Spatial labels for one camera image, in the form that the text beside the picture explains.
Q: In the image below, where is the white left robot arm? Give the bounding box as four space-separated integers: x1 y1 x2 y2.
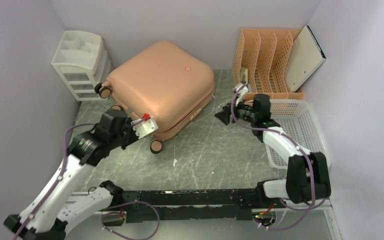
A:
3 109 150 240

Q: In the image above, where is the white plastic drawer organizer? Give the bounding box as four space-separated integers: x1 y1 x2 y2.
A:
51 30 114 102

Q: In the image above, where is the black suitcase wheel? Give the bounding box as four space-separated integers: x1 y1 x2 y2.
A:
94 83 112 99
149 138 164 154

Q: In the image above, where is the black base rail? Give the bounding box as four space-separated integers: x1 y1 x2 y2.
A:
103 187 283 223

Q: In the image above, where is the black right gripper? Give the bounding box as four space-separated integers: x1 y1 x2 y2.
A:
214 95 258 126

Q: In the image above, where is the white flat board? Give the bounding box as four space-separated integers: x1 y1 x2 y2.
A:
284 25 327 92

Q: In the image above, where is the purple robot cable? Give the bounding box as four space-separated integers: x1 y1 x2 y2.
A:
13 122 161 240

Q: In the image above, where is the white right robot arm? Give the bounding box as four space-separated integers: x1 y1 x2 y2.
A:
214 94 331 210

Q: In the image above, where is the white plastic mesh basket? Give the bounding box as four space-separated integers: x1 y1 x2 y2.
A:
270 99 332 167

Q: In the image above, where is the pink hard-shell suitcase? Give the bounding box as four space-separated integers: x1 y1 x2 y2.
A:
102 41 215 141

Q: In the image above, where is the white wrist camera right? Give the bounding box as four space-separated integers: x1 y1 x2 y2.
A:
233 83 249 101

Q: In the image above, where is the orange plastic file rack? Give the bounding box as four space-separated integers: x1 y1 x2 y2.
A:
231 28 305 105

